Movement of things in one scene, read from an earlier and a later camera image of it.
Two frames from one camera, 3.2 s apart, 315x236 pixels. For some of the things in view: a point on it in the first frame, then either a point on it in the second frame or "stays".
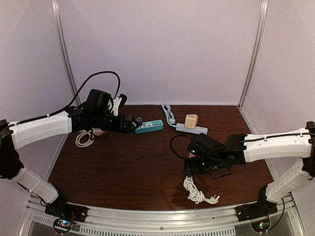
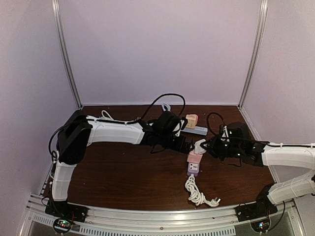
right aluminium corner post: x=263 y=14 stays
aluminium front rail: x=208 y=221 stays
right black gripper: x=191 y=167 → x=212 y=148
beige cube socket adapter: x=190 y=121 stays
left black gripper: x=119 y=127 → x=187 y=145
